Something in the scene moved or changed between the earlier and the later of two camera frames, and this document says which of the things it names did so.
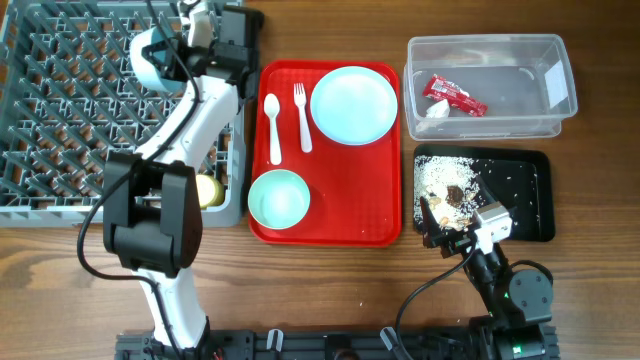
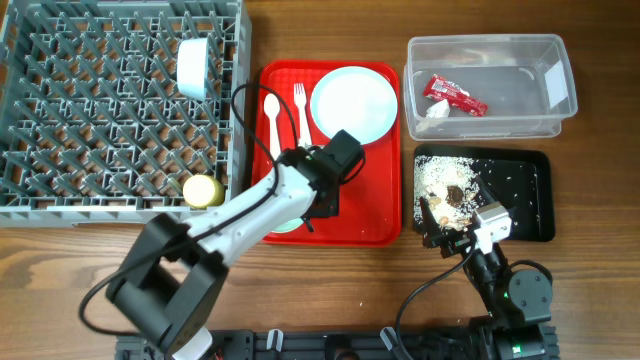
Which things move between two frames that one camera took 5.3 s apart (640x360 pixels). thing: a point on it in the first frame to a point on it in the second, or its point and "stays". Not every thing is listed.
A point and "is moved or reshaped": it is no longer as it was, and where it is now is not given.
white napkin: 438,110 stays
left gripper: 180,68 to 333,210
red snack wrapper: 438,87 stays
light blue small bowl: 147,70 is moved or reshaped
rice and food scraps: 450,186 stays
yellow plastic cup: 211,191 stays
